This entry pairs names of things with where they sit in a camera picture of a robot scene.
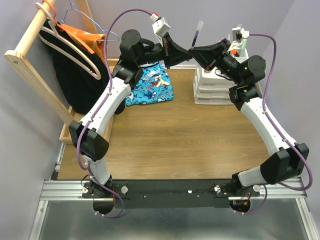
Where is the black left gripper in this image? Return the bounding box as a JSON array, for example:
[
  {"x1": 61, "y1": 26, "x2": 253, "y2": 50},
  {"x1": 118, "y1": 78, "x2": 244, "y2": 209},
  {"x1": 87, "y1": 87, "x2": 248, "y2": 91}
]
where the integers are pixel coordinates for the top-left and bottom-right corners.
[{"x1": 135, "y1": 32, "x2": 193, "y2": 69}]

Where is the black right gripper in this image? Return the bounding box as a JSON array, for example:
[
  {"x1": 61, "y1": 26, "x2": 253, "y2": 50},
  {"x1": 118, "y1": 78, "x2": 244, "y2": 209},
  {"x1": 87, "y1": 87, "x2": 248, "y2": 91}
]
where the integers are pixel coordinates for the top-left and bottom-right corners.
[{"x1": 188, "y1": 38, "x2": 243, "y2": 85}]

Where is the dark purple pen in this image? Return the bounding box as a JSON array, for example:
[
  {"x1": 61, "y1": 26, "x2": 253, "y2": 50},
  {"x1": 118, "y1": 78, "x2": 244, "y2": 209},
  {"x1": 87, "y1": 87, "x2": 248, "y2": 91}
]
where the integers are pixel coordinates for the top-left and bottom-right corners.
[{"x1": 190, "y1": 20, "x2": 204, "y2": 49}]

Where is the mint grey highlighter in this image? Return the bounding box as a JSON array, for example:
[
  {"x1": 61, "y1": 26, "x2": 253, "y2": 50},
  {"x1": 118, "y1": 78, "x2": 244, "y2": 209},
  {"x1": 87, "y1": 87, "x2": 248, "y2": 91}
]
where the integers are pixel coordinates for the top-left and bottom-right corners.
[{"x1": 239, "y1": 38, "x2": 247, "y2": 57}]

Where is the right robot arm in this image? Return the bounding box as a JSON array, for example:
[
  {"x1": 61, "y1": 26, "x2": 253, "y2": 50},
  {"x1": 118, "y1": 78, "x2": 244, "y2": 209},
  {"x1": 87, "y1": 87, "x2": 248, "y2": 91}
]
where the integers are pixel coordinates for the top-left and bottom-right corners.
[{"x1": 188, "y1": 38, "x2": 309, "y2": 196}]

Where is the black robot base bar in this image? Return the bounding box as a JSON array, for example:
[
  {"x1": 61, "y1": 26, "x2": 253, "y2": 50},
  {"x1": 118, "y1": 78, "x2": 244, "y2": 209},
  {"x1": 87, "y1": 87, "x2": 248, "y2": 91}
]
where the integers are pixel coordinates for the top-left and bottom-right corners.
[{"x1": 82, "y1": 178, "x2": 260, "y2": 214}]

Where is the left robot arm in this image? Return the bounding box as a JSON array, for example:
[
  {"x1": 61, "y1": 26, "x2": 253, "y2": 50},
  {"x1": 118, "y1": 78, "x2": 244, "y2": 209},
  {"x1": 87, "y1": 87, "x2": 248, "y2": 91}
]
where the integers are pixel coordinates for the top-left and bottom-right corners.
[{"x1": 69, "y1": 29, "x2": 192, "y2": 198}]

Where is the white drawer organizer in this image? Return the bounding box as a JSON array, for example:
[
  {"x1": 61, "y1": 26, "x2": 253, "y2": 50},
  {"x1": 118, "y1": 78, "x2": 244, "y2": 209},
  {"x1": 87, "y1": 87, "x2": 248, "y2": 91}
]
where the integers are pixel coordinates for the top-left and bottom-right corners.
[{"x1": 193, "y1": 64, "x2": 236, "y2": 105}]

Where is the blue shark print cloth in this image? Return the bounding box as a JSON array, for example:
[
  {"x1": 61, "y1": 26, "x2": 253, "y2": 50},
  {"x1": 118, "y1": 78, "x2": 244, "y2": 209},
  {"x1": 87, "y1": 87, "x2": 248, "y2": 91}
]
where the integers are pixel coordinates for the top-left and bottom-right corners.
[{"x1": 125, "y1": 62, "x2": 174, "y2": 106}]

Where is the orange garment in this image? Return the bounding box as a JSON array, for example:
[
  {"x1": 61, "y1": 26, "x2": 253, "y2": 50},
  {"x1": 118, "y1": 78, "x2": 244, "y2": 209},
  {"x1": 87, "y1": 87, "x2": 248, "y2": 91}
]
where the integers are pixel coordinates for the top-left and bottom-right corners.
[{"x1": 58, "y1": 23, "x2": 117, "y2": 83}]

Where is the black hanging garment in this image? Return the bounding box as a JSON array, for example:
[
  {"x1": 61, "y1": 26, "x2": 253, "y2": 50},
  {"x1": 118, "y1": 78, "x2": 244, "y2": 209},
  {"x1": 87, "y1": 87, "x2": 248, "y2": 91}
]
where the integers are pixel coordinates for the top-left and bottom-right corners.
[{"x1": 47, "y1": 26, "x2": 109, "y2": 115}]

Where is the white wooden hanger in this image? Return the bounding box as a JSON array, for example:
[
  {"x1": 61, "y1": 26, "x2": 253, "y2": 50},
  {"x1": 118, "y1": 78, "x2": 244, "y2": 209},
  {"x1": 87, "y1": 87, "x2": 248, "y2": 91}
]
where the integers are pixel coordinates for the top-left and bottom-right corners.
[{"x1": 35, "y1": 2, "x2": 102, "y2": 81}]

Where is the orange hanger hook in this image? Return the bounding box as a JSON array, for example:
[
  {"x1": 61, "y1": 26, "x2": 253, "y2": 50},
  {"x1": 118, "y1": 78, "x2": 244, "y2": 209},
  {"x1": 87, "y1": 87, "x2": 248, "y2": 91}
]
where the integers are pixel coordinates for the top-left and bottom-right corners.
[{"x1": 42, "y1": 0, "x2": 57, "y2": 16}]

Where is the wooden clothes rack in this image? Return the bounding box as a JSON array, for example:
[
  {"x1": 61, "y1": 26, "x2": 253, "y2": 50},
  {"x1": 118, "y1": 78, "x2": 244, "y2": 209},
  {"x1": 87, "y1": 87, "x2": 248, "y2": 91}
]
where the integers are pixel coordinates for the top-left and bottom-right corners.
[{"x1": 4, "y1": 0, "x2": 81, "y2": 145}]

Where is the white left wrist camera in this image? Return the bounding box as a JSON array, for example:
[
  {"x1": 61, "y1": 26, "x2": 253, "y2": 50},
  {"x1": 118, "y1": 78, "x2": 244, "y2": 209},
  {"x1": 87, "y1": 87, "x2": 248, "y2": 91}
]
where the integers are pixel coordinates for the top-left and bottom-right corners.
[{"x1": 150, "y1": 14, "x2": 171, "y2": 44}]

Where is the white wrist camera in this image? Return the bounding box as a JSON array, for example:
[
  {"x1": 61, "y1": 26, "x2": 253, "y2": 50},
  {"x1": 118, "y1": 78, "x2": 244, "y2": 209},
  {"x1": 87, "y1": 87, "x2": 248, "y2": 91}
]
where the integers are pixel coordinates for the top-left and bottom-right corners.
[
  {"x1": 150, "y1": 14, "x2": 171, "y2": 44},
  {"x1": 227, "y1": 24, "x2": 250, "y2": 54}
]

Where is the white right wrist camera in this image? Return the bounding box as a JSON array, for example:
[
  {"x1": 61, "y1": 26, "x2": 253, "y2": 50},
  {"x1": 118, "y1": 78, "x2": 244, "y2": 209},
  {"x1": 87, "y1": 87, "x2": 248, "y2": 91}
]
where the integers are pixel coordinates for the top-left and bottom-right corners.
[{"x1": 227, "y1": 24, "x2": 250, "y2": 54}]

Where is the blue wire hanger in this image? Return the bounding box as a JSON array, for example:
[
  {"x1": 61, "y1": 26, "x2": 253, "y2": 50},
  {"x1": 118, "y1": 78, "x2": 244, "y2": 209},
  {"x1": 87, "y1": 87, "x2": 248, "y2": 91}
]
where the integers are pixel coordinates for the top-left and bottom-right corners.
[{"x1": 58, "y1": 0, "x2": 109, "y2": 34}]

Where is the aluminium rail frame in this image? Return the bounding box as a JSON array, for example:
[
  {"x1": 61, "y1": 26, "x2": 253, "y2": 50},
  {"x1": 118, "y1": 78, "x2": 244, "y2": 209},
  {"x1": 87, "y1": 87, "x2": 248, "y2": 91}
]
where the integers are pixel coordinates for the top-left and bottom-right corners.
[{"x1": 28, "y1": 63, "x2": 320, "y2": 240}]

